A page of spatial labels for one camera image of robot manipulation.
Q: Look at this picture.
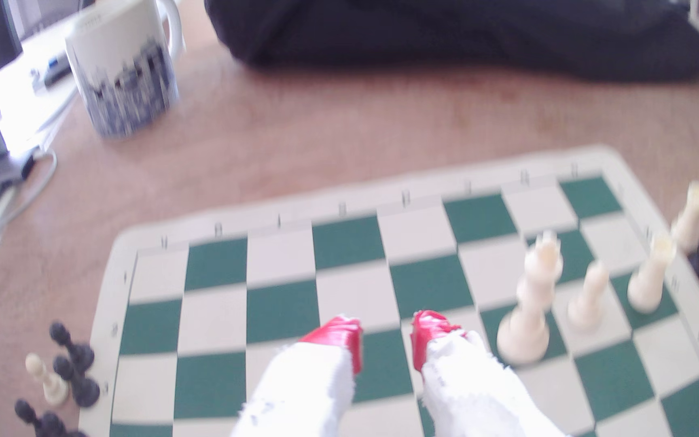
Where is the grey desk cable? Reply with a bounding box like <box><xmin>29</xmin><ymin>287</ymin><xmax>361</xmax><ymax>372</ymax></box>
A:
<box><xmin>0</xmin><ymin>148</ymin><xmax>59</xmax><ymax>231</ymax></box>

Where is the white paper stack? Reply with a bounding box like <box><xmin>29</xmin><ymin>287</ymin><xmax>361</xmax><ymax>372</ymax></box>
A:
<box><xmin>0</xmin><ymin>12</ymin><xmax>83</xmax><ymax>155</ymax></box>

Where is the black blue pen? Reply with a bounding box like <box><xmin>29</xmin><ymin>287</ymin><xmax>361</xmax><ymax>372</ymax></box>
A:
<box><xmin>31</xmin><ymin>53</ymin><xmax>74</xmax><ymax>89</ymax></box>

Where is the white chess rook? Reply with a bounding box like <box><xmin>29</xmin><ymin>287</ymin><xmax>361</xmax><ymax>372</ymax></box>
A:
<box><xmin>627</xmin><ymin>233</ymin><xmax>678</xmax><ymax>314</ymax></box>

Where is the white mug with skyline print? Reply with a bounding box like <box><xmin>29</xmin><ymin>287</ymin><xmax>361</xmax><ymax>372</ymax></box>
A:
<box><xmin>64</xmin><ymin>0</ymin><xmax>183</xmax><ymax>138</ymax></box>

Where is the dark blue cloth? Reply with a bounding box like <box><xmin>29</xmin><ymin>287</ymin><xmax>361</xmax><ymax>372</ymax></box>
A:
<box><xmin>204</xmin><ymin>0</ymin><xmax>699</xmax><ymax>83</ymax></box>

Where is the green white chess board mat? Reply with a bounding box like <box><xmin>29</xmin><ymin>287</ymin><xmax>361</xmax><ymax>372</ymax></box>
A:
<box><xmin>79</xmin><ymin>144</ymin><xmax>699</xmax><ymax>437</ymax></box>

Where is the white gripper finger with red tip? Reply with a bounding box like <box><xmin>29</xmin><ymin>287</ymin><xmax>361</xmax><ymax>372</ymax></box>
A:
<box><xmin>410</xmin><ymin>309</ymin><xmax>569</xmax><ymax>437</ymax></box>
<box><xmin>231</xmin><ymin>314</ymin><xmax>364</xmax><ymax>437</ymax></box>

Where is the white chess pawn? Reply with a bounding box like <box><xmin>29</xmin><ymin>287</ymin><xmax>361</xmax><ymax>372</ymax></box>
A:
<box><xmin>25</xmin><ymin>353</ymin><xmax>70</xmax><ymax>407</ymax></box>

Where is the black chess pawn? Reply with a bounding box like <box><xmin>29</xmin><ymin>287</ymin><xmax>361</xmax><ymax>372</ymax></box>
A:
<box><xmin>49</xmin><ymin>322</ymin><xmax>95</xmax><ymax>372</ymax></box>
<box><xmin>14</xmin><ymin>399</ymin><xmax>66</xmax><ymax>437</ymax></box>
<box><xmin>52</xmin><ymin>355</ymin><xmax>102</xmax><ymax>409</ymax></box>

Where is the white chess bishop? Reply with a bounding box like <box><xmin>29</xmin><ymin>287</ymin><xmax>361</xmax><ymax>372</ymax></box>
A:
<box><xmin>567</xmin><ymin>260</ymin><xmax>610</xmax><ymax>331</ymax></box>

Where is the white chess piece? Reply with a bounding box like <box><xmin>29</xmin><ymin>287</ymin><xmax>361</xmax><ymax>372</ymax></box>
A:
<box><xmin>670</xmin><ymin>180</ymin><xmax>699</xmax><ymax>255</ymax></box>

